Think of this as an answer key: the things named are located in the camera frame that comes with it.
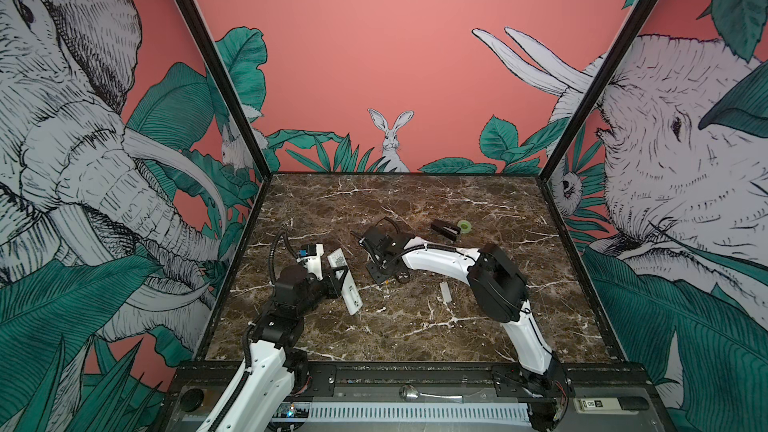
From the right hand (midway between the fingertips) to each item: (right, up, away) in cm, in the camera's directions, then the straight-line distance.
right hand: (373, 270), depth 91 cm
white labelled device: (+57, -26, -23) cm, 67 cm away
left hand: (-6, +4, -12) cm, 14 cm away
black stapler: (+26, +11, +11) cm, 30 cm away
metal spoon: (+11, -26, -18) cm, 34 cm away
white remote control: (-5, -4, -12) cm, 13 cm away
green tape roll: (+32, +13, +13) cm, 37 cm away
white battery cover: (+22, -6, -5) cm, 23 cm away
